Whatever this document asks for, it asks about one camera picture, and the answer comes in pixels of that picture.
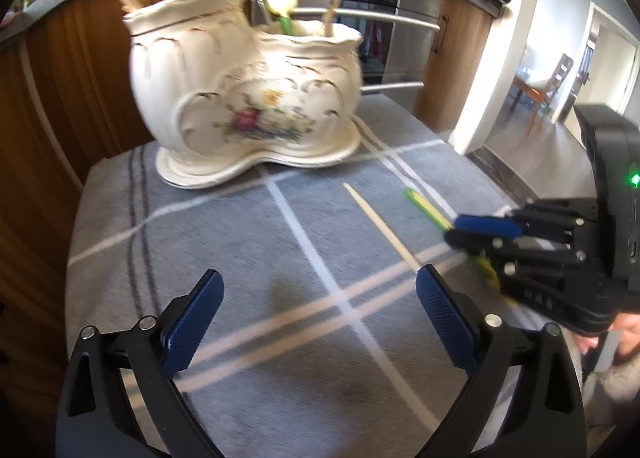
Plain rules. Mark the grey striped cloth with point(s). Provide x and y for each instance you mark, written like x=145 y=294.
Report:
x=250 y=248

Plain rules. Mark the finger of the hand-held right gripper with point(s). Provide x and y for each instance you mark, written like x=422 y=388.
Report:
x=482 y=227
x=525 y=255

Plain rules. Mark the person's right hand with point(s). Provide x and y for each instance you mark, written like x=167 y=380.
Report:
x=627 y=330

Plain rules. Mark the green yellow plastic utensil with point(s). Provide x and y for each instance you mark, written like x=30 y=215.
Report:
x=430 y=210

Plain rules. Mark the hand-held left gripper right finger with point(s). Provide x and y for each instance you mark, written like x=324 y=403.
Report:
x=447 y=323

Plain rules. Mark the white floral ceramic utensil holder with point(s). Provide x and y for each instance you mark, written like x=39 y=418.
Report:
x=200 y=102

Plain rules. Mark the wooden chair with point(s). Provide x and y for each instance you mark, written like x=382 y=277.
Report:
x=537 y=92

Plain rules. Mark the yellow green plastic spoon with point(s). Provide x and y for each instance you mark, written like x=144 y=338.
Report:
x=282 y=0

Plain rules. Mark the stainless steel oven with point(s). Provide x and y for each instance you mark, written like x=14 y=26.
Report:
x=415 y=7

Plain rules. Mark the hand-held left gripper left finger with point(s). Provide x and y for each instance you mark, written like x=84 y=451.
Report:
x=195 y=323

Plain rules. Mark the wide wooden kitchen cabinet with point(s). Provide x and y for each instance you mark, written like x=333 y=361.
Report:
x=75 y=62

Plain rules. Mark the person's right forearm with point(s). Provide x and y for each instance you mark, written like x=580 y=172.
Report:
x=615 y=388

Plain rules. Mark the narrow wooden kitchen cabinet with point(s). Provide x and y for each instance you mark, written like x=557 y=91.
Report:
x=465 y=62

